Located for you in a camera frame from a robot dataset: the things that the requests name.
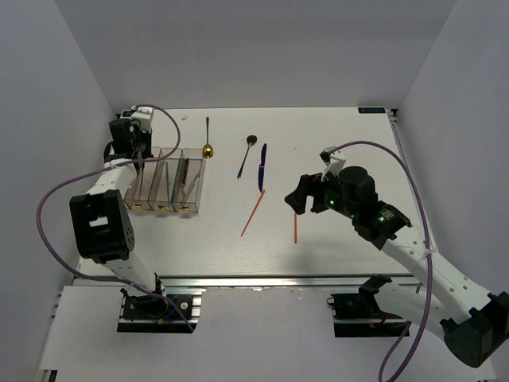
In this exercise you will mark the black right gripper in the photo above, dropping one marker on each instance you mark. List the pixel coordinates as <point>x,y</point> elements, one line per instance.
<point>297,199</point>

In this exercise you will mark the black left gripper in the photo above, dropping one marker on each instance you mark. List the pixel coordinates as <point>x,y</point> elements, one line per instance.
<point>146,136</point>

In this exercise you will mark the blue knife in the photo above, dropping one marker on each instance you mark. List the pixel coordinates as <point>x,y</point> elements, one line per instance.
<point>261,167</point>

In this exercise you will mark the black handled fork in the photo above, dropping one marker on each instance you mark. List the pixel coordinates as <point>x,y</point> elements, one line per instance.
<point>184,171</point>

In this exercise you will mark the silver fork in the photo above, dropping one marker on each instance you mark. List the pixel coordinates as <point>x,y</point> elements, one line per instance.
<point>191,193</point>

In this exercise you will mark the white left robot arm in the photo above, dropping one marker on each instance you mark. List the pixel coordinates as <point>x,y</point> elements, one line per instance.
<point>102,227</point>

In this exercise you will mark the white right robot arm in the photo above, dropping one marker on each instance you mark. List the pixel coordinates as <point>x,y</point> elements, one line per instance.
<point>472,321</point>

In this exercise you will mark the blue label left corner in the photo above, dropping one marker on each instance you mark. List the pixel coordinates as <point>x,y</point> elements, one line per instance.
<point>126,113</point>

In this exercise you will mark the blue label corner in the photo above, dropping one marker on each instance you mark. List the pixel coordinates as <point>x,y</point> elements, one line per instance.
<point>371,110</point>
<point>126,113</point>

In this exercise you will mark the orange chopstick left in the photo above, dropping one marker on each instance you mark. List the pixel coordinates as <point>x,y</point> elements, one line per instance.
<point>253,211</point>

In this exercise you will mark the clear container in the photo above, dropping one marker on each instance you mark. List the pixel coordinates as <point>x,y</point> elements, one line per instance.
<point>189,181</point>
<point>158,199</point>
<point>137,196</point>

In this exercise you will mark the black spoon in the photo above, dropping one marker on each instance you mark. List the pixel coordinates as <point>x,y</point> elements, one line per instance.
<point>251,140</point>

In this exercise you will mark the blue label right corner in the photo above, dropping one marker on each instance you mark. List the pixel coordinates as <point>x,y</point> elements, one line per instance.
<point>371,110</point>

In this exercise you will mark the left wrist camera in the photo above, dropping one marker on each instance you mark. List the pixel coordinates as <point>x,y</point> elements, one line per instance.
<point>143,117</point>

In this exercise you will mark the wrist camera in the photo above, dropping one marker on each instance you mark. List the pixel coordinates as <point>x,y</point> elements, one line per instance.
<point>334,161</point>
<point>143,117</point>

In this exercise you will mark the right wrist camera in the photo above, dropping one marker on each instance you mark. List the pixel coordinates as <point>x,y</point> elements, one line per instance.
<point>334,161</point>

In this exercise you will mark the gold spoon purple handle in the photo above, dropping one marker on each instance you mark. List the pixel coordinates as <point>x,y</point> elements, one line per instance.
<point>207,150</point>

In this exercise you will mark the aluminium table frame rail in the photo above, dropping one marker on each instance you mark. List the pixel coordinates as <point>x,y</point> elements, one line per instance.
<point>208,243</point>

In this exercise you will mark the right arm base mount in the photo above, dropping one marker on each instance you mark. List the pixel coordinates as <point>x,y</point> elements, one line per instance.
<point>357,315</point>

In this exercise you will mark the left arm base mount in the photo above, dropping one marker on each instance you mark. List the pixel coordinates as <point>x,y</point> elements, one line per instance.
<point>145,314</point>

